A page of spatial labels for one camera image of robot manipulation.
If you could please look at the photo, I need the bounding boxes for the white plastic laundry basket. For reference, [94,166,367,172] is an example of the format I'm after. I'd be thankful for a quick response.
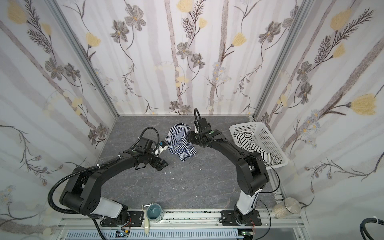
[230,122,289,169]

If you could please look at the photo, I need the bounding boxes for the blue white striped tank top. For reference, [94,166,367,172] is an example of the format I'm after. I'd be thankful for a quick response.
[166,123,197,162]

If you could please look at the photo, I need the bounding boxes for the black hose at corner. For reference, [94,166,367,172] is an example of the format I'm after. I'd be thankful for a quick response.
[359,217,384,240]

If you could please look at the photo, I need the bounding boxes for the teal mug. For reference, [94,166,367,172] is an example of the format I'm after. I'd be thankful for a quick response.
[146,203,164,223]

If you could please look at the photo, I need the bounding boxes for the clear jar with metal lid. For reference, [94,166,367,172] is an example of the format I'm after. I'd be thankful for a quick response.
[272,197,301,219]

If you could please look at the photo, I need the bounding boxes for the black white striped tank top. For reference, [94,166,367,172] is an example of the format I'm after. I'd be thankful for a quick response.
[235,131,282,166]

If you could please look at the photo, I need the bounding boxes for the cream vegetable peeler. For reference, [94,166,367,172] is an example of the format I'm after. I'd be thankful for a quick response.
[142,204,152,235]

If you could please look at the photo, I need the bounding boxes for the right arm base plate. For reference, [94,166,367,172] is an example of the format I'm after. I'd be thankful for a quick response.
[219,210,262,227]

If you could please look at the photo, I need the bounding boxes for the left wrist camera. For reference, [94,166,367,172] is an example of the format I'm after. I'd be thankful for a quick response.
[154,141,168,157]

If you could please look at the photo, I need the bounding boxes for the black corrugated cable conduit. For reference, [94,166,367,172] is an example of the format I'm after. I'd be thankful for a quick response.
[47,155,121,240]

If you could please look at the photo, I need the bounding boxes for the aluminium frame rail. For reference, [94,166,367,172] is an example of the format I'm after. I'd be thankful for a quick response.
[58,208,305,230]

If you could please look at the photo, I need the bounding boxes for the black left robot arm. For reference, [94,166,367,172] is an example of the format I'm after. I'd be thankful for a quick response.
[60,138,168,220]

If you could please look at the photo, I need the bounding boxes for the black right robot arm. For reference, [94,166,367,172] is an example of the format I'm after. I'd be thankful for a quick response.
[188,118,269,216]

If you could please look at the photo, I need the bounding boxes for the white vented cable duct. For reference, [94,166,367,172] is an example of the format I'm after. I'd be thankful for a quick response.
[64,229,244,240]

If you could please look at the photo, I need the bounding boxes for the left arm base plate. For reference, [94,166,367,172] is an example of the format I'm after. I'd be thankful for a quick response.
[100,211,144,228]

